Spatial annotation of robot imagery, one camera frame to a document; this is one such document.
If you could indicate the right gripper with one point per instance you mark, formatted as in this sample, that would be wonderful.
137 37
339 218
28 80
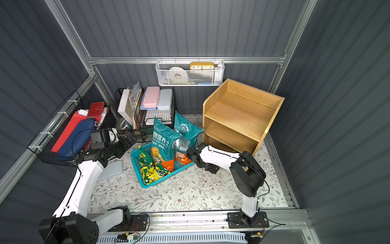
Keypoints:
196 155

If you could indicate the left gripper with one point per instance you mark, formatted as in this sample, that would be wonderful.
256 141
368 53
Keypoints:
121 145

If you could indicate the teal fertilizer bag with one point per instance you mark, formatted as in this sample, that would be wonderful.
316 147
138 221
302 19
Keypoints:
163 138
188 139

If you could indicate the teal plastic basket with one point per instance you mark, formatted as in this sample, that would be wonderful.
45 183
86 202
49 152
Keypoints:
148 147

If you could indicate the small green yellow packet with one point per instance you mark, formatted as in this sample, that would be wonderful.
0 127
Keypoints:
144 160

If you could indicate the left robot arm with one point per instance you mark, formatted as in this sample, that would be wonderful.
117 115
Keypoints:
69 223

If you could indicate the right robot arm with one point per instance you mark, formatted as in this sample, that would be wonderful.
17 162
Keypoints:
247 174

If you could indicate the wooden two-tier shelf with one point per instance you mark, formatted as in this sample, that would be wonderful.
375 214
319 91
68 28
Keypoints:
237 117

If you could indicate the white book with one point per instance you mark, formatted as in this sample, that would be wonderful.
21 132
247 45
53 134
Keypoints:
125 108

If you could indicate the dark red wallet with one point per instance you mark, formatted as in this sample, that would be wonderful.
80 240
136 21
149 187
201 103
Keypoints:
95 110

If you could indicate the pink pencil box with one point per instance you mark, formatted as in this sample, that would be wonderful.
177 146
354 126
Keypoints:
151 97

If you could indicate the floral table mat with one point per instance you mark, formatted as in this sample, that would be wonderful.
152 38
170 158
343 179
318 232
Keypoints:
191 189

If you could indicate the blue pencil case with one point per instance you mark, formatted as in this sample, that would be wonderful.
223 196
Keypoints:
77 140

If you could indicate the light blue pencil box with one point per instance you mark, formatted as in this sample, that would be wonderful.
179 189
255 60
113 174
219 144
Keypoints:
165 99

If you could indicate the red folder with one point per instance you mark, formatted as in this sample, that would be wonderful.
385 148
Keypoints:
77 117

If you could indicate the white tape roll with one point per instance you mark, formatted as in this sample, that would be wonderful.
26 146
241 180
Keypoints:
177 75

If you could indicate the yellow clock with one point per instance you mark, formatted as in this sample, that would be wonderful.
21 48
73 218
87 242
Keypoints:
195 66

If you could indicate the black wire desk organizer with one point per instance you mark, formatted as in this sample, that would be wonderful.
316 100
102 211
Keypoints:
144 119

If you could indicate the aluminium frame rails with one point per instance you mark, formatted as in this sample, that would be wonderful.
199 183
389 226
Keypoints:
52 50

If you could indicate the white mesh wall basket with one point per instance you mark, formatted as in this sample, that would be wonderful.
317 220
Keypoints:
195 78

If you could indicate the black wire wall basket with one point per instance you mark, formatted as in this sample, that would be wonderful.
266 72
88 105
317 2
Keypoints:
43 143

